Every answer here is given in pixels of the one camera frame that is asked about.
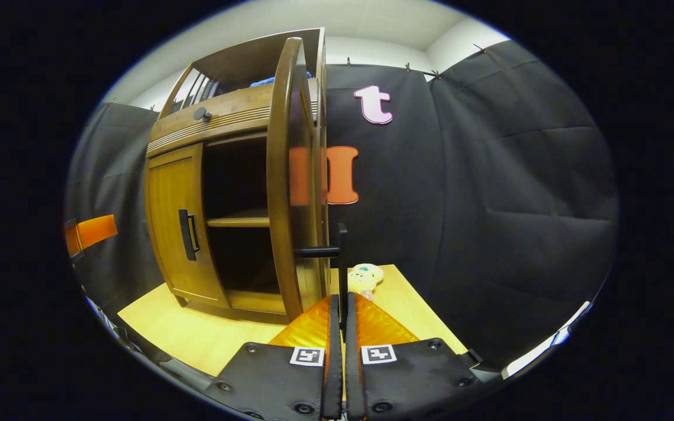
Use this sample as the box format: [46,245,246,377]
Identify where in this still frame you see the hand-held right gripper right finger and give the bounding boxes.
[345,292,482,420]

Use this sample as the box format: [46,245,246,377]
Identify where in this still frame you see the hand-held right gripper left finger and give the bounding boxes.
[214,294,344,420]

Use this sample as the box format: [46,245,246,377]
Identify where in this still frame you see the black door handle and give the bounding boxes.
[178,209,201,262]
[294,222,350,334]

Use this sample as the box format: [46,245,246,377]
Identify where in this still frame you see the wooden double-door shoe cabinet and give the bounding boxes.
[144,27,332,326]

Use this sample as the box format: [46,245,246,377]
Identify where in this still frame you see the wooden cabinet inner shelf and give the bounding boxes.
[207,215,271,229]

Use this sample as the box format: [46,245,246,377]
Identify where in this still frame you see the cream plush toy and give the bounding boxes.
[347,263,385,301]

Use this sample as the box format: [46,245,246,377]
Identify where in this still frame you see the white side table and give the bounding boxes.
[501,301,593,380]

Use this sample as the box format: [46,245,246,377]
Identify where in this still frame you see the blue folded towel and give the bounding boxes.
[249,71,313,88]

